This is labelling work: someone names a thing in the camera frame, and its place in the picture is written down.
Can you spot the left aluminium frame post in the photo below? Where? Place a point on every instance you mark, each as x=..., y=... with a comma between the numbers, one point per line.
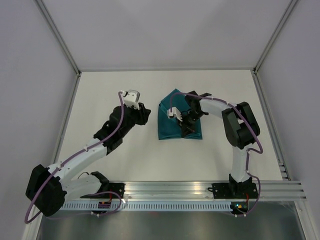
x=57, y=35

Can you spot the teal cloth napkin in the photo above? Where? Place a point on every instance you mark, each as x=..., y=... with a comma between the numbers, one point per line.
x=168, y=128

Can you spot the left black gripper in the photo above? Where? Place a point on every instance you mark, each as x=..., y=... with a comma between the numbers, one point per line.
x=143, y=113

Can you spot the right aluminium frame post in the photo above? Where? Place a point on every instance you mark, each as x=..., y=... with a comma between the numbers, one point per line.
x=275, y=34

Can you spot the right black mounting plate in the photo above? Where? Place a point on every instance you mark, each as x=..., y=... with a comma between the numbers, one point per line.
x=233, y=191

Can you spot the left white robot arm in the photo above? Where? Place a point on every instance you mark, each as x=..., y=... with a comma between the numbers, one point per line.
x=50, y=187

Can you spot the white slotted cable duct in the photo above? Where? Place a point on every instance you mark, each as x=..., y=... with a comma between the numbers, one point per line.
x=148, y=206

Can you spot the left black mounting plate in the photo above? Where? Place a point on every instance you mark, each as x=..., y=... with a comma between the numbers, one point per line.
x=107, y=189

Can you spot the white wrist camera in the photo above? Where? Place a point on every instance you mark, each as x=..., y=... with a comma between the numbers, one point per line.
x=131, y=98
x=173, y=112

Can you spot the black mounting plate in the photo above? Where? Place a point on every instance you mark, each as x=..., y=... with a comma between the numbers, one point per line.
x=107, y=189
x=233, y=191

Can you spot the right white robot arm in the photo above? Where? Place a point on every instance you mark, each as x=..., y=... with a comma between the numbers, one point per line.
x=241, y=130

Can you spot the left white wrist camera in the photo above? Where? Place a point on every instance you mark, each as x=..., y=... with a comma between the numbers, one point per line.
x=131, y=98

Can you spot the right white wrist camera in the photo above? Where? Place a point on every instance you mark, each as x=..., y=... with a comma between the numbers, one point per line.
x=173, y=112

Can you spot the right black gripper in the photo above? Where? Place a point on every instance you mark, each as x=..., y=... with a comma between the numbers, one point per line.
x=185, y=128

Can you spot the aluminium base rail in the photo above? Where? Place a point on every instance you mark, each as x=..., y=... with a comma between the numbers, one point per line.
x=280, y=190

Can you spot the aluminium frame post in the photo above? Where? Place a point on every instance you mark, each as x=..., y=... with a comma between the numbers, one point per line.
x=57, y=35
x=275, y=34

